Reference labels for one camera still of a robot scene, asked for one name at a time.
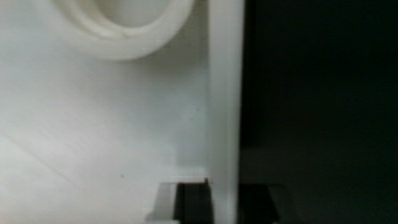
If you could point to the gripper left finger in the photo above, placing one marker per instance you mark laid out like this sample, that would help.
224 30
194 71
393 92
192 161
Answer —
192 204

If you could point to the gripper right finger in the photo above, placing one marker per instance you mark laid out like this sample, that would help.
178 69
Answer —
256 206

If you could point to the white square tabletop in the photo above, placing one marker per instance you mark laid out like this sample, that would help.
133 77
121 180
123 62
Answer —
119 108

